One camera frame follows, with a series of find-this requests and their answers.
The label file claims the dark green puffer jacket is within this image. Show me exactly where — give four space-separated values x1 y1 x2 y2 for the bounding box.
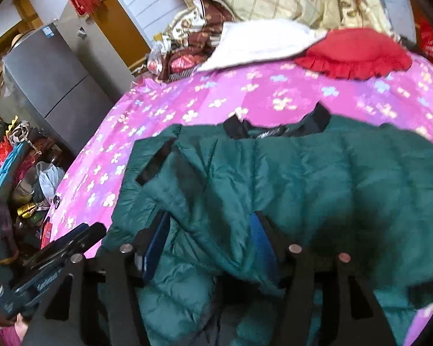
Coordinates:
102 116 433 345

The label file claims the person's left hand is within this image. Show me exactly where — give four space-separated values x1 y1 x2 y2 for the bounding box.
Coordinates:
14 313 29 341

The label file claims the grey refrigerator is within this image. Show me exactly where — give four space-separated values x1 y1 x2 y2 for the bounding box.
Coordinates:
3 23 113 155

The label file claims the pink floral bed sheet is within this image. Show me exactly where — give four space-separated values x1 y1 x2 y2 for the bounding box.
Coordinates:
50 54 433 345

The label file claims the red ruffled cushion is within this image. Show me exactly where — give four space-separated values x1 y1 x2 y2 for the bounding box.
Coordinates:
294 28 412 80

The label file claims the brown floral bedding pile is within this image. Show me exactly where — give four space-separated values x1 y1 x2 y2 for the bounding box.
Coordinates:
146 0 238 83

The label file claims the red shopping bag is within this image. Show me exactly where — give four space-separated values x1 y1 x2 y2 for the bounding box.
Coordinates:
415 13 433 64

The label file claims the white pillow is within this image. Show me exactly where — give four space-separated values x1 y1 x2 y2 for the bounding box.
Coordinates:
198 18 328 72

